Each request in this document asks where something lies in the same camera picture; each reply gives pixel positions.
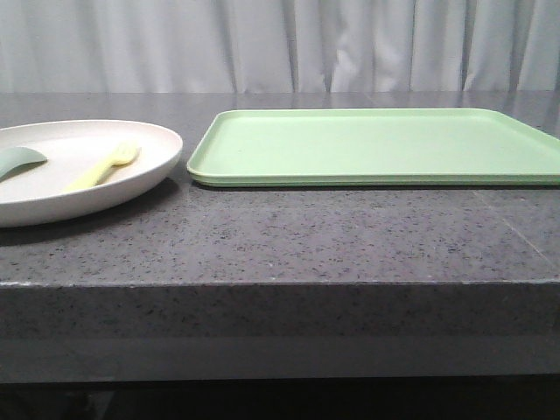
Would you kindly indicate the yellow plastic fork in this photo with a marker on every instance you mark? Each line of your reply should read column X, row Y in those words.
column 123, row 154

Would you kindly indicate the white round plate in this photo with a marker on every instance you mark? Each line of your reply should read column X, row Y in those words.
column 91, row 165

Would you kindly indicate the light green serving tray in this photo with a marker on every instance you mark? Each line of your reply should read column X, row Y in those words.
column 373, row 147

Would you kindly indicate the sage green plastic spoon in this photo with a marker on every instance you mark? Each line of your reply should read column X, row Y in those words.
column 17, row 160

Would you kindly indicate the grey pleated curtain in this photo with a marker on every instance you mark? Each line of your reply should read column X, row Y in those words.
column 278, row 46

